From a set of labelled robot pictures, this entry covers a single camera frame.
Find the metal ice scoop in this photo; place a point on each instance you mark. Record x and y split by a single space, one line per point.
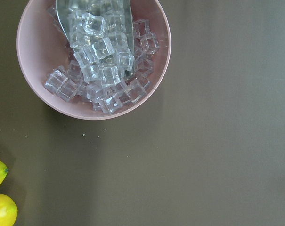
62 21

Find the clear ice cubes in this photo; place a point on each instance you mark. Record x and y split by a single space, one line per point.
112 92

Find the pink bowl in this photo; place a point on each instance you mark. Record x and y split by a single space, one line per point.
41 48

